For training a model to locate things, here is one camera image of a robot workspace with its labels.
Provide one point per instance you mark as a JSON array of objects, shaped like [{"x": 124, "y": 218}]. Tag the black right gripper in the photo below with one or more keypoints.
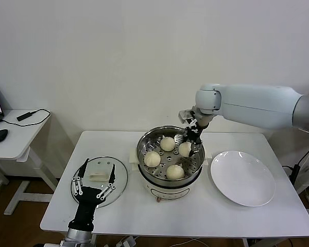
[{"x": 195, "y": 133}]

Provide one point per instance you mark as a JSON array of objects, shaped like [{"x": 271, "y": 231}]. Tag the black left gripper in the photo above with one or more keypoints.
[{"x": 87, "y": 203}]

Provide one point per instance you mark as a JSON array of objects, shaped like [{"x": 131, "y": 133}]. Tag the white steamed baozi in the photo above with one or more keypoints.
[
  {"x": 167, "y": 144},
  {"x": 152, "y": 158},
  {"x": 185, "y": 149},
  {"x": 175, "y": 172}
]

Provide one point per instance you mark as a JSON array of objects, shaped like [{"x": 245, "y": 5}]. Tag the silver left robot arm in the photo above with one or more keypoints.
[{"x": 78, "y": 238}]

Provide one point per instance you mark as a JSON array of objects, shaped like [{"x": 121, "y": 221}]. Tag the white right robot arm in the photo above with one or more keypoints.
[{"x": 247, "y": 105}]

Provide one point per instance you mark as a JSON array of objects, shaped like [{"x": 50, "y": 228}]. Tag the stainless steel steamer basket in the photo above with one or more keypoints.
[{"x": 149, "y": 139}]

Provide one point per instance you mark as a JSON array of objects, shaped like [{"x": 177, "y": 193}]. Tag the white electric cooker base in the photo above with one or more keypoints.
[{"x": 167, "y": 193}]

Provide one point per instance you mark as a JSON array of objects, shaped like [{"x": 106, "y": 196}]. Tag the white round plate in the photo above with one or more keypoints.
[{"x": 242, "y": 177}]

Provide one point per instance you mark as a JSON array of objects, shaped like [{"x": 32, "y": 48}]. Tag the white floor power strip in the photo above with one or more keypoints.
[{"x": 127, "y": 242}]

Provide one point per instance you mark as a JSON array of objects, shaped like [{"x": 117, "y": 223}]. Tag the white side desk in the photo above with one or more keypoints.
[{"x": 20, "y": 136}]

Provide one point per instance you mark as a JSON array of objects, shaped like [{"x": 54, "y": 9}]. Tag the black slim adapter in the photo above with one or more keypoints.
[{"x": 24, "y": 116}]

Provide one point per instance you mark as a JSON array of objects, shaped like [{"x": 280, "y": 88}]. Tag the black power block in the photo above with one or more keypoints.
[{"x": 295, "y": 175}]

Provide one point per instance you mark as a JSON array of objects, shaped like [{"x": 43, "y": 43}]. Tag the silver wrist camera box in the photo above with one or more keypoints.
[{"x": 186, "y": 115}]

